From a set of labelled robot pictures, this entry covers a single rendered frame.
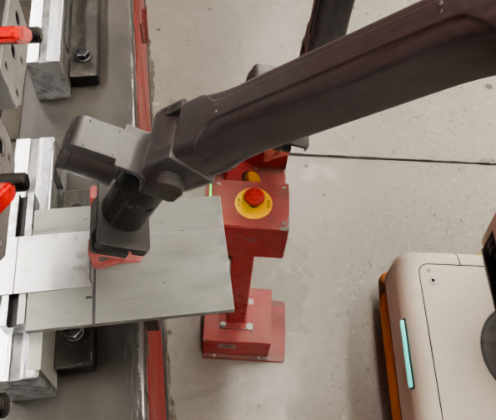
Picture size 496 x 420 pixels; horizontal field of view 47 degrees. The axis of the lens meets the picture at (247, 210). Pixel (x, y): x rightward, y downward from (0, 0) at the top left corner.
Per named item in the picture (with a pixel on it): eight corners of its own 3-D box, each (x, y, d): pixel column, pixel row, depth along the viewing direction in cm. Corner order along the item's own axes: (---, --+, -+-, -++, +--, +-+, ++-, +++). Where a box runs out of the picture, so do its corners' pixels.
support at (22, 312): (30, 332, 73) (23, 323, 71) (23, 332, 73) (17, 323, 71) (37, 238, 81) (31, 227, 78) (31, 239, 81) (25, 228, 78)
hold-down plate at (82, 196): (97, 371, 81) (93, 364, 78) (57, 376, 80) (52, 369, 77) (98, 197, 97) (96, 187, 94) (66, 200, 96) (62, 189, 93)
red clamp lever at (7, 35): (20, 24, 54) (41, 26, 63) (-26, 26, 53) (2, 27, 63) (22, 44, 54) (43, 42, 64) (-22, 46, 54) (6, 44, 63)
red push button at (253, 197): (263, 214, 108) (264, 203, 105) (242, 212, 108) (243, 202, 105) (263, 197, 111) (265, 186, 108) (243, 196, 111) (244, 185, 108)
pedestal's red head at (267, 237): (283, 259, 116) (293, 212, 101) (205, 254, 116) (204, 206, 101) (283, 180, 127) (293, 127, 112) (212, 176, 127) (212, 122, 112)
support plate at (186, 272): (234, 312, 74) (234, 309, 73) (27, 333, 71) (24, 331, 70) (219, 198, 84) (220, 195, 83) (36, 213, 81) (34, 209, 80)
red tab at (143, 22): (148, 42, 165) (147, 23, 159) (142, 43, 165) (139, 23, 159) (147, 9, 173) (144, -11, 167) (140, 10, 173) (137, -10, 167)
